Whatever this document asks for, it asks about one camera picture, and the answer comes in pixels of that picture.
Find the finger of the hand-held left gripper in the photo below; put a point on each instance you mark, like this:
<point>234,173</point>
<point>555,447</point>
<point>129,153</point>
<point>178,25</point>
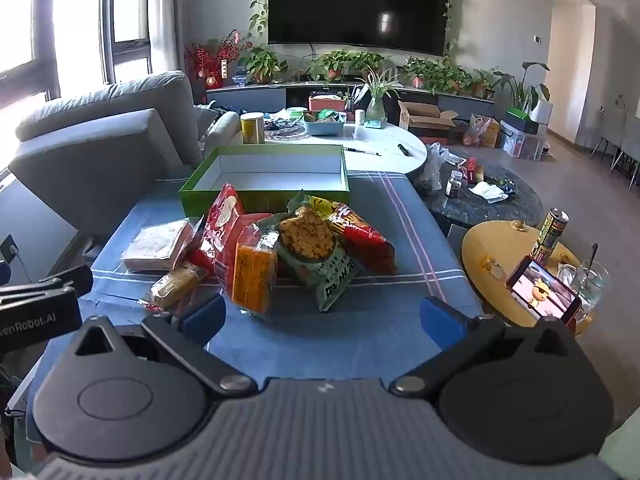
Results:
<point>70,277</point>

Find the clear plastic storage box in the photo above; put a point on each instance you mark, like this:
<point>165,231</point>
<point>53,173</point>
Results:
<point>522,142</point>

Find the glass jar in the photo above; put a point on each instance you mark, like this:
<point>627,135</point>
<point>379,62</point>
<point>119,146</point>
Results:
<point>454,185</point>

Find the plain red snack packet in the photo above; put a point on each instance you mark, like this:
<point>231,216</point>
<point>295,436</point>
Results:
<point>252,220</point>

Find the red white snack bag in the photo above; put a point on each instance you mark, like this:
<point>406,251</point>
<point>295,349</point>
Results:
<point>220,230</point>

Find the green cracker snack bag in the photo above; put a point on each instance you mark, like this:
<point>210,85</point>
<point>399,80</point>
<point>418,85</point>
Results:
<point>320,270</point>

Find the grey plastic bag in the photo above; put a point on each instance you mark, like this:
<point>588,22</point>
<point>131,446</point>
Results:
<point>430,170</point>

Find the white oval coffee table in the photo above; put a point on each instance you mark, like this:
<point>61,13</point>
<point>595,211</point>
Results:
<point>380,140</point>

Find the red flower decoration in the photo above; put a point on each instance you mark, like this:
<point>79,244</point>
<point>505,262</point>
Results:
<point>220,55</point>

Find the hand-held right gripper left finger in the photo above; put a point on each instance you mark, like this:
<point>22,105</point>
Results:
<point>202,317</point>

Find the red yellow snack bag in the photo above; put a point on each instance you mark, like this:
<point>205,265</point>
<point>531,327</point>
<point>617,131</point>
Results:
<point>365,245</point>

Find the grey dining chairs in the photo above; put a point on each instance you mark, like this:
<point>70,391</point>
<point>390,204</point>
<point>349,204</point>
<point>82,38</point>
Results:
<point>620,145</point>

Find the smartphone with red case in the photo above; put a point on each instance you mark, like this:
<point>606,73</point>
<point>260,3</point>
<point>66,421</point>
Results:
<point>542,292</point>

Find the black flat television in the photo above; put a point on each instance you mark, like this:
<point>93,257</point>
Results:
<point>350,5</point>

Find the yellow biscuit packet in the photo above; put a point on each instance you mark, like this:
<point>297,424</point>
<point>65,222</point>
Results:
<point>175,285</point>

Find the black marker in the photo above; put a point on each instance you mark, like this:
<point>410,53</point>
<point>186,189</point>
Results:
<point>403,149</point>

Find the yellow tin can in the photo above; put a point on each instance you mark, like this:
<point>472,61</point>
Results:
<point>252,130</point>

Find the metal spoon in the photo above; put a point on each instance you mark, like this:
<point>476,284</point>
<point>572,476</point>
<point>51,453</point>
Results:
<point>592,257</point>

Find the small red box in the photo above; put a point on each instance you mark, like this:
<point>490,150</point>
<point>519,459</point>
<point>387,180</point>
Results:
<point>471,169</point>

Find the dark television cabinet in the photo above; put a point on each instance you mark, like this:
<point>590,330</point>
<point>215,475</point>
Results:
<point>300,95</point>

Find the black white pen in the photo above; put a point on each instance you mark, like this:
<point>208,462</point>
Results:
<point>362,151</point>

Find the large leaf potted plant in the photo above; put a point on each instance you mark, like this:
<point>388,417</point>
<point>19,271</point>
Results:
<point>520,87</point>

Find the row of potted green plants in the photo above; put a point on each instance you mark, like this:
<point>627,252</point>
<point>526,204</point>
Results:
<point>340,62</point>

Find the white rice cracker packet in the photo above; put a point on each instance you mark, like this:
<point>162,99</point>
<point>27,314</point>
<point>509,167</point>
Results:
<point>155,245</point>

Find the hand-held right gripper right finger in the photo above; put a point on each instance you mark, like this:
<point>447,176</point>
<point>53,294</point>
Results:
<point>440,317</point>

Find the green black box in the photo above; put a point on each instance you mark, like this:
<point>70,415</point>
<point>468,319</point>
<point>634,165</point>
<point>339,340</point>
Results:
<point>520,115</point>

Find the pink box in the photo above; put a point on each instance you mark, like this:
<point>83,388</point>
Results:
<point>325,103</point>

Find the black yellow beverage can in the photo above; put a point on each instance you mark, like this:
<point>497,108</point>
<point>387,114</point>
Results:
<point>550,235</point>

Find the pale blue plastic basket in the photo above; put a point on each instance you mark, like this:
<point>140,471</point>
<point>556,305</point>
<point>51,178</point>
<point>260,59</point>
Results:
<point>325,127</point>

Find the window with dark frame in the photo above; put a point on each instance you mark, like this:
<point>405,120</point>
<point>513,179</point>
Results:
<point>125,20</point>

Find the orange snack packet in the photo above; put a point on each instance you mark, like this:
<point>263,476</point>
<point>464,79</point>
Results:
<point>255,275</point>

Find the green cardboard box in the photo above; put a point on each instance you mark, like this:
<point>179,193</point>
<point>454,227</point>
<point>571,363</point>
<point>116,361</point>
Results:
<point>275,167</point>

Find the orange plastic bag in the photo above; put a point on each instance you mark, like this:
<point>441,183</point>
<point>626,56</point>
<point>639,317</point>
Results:
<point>480,132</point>

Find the yellow round side table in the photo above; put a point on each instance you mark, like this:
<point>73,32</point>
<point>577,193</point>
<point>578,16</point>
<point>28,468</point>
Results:
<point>490,250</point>

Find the dark marble round table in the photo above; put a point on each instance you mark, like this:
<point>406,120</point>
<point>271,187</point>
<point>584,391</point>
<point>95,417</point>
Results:
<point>500,212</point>

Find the grey sofa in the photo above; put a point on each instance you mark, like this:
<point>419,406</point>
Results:
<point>100,160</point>

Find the spider plant in glass vase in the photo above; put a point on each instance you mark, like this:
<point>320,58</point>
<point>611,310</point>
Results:
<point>376,105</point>

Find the white paper bag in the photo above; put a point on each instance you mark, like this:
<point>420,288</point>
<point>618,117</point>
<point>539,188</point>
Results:
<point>486,192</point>

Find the clear drinking glass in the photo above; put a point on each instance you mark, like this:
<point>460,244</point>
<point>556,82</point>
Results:
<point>592,290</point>

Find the open cardboard box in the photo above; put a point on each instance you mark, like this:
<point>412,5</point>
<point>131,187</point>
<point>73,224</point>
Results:
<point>425,125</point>

